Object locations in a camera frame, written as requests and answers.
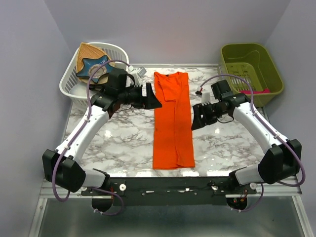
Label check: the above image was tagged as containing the white plastic basket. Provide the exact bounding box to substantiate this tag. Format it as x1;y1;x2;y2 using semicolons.
59;42;129;110

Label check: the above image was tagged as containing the pink cloth in bin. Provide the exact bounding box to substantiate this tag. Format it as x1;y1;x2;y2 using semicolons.
239;88;270;94

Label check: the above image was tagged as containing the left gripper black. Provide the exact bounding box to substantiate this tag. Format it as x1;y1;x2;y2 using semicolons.
119;83;162;110

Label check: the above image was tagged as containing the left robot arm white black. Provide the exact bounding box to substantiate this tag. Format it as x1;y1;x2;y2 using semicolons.
42;69;162;195

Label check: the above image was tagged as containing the orange t shirt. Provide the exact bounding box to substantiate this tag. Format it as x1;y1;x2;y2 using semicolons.
153;72;195;169

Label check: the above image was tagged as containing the woven bamboo leaf tray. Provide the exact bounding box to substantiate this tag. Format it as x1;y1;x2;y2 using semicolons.
76;42;111;72

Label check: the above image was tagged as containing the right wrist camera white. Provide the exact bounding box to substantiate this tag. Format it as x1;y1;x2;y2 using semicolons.
201;92;211;105

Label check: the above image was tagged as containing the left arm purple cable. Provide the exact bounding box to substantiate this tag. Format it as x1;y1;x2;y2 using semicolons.
51;60;135;216

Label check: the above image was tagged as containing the blue star shaped dish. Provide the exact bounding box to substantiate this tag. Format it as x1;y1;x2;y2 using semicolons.
76;55;115;84

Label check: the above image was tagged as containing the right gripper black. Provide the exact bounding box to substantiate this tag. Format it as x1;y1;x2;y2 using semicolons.
191;101;227;130

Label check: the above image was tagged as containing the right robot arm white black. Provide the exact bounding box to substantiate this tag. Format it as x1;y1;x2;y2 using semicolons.
191;80;303;194

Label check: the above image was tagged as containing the green plastic bin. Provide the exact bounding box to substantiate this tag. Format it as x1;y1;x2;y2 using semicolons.
221;43;284;107

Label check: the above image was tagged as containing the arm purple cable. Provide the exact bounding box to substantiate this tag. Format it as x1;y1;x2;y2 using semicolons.
51;60;135;216
195;75;306;213

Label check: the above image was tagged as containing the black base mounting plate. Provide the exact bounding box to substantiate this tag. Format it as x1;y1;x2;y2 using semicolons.
81;175;259;207

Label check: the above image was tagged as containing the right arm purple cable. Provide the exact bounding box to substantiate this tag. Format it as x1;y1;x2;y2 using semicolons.
195;75;306;213

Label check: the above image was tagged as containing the aluminium rail frame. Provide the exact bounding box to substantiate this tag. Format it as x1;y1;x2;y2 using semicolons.
29;178;313;237

